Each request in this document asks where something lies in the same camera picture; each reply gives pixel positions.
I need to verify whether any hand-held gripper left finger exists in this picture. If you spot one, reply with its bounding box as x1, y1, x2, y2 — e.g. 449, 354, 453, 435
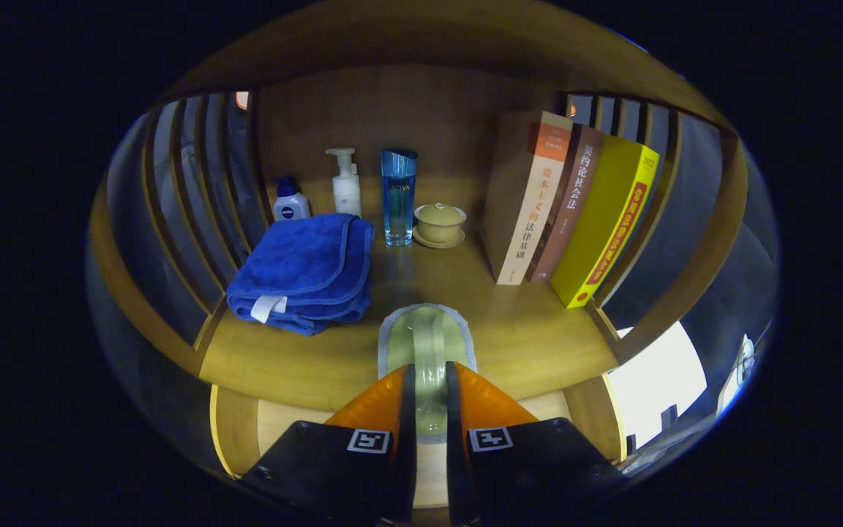
240, 364, 417, 524

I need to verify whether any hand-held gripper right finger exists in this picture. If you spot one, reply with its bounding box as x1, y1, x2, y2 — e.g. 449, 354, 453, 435
445, 361, 623, 526

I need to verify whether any pale green handled scrubber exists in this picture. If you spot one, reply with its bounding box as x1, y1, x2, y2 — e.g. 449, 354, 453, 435
378, 303, 478, 444

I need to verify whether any wooden countertop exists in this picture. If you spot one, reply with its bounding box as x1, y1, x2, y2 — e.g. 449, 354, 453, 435
198, 176, 620, 412

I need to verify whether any white drawer unit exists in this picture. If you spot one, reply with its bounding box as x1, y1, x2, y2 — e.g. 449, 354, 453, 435
604, 321, 708, 451

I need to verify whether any wooden cabinet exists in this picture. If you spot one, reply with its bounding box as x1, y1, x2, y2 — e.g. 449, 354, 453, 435
87, 4, 752, 381

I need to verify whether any blue folded towel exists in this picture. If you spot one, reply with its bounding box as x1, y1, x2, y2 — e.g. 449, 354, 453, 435
226, 213, 376, 337

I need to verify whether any beige lidded teacup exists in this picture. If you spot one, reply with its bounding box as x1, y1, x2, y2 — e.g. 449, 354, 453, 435
412, 203, 468, 250

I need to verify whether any tall blue glass bottle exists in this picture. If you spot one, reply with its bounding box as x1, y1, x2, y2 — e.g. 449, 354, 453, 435
381, 149, 419, 247

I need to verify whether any beige book with orange band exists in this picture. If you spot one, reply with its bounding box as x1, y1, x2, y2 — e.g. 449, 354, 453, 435
482, 111, 574, 286

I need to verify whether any white pump bottle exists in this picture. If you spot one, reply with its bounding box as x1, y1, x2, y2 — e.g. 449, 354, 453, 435
326, 148, 362, 217

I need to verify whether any small blue-capped lotion bottle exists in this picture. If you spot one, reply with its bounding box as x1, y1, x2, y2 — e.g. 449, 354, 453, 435
273, 176, 312, 223

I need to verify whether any yellow book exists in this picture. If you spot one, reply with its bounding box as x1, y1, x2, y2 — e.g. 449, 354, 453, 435
550, 134, 661, 309

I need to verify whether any brown book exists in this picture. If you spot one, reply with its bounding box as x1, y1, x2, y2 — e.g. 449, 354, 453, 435
525, 123, 605, 284

